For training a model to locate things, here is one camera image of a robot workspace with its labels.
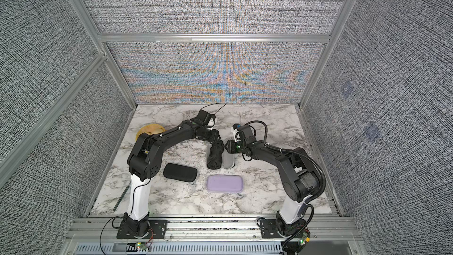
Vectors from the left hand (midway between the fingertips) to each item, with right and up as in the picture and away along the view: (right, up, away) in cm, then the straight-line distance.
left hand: (219, 135), depth 98 cm
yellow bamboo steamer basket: (-40, +3, +8) cm, 41 cm away
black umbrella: (-2, -11, -8) cm, 14 cm away
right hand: (+5, -2, -5) cm, 7 cm away
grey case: (+7, -22, -15) cm, 27 cm away
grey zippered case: (-20, -19, -7) cm, 28 cm away
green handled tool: (-45, -28, -16) cm, 55 cm away
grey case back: (+5, -12, -5) cm, 14 cm away
